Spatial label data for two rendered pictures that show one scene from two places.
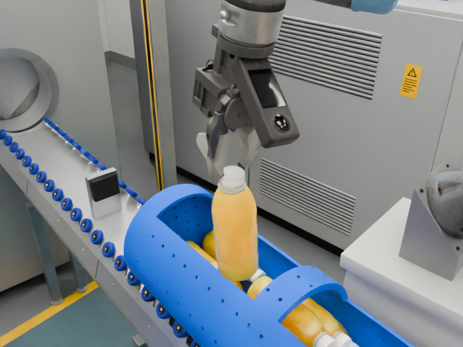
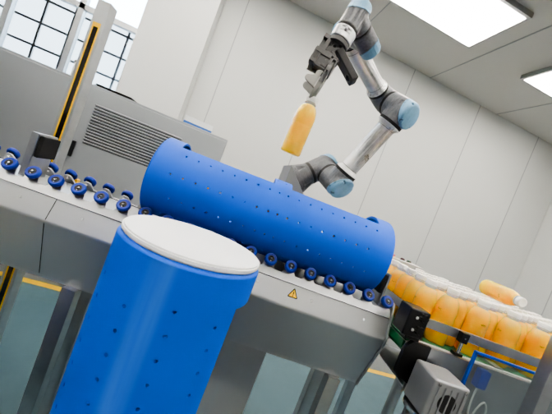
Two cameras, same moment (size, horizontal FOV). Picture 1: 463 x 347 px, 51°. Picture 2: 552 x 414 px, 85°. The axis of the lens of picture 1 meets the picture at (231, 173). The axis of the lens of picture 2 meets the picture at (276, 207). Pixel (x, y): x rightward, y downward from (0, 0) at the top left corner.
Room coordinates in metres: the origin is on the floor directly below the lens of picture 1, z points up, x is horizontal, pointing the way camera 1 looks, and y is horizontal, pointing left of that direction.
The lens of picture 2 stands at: (0.02, 0.82, 1.18)
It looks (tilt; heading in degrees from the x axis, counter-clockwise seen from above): 2 degrees down; 304
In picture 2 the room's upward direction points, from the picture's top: 21 degrees clockwise
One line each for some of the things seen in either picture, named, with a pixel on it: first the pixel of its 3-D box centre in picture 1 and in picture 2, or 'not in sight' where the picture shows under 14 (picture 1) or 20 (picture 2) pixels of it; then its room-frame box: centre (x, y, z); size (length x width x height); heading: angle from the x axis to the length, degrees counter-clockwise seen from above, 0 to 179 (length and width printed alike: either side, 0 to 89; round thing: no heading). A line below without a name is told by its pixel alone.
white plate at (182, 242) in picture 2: not in sight; (195, 241); (0.46, 0.39, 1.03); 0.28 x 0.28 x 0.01
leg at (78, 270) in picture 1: (72, 244); not in sight; (1.90, 0.80, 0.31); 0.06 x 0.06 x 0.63; 39
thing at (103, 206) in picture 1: (105, 194); (41, 156); (1.31, 0.41, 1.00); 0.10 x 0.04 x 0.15; 129
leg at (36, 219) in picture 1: (45, 256); not in sight; (1.81, 0.91, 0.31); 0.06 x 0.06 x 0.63; 39
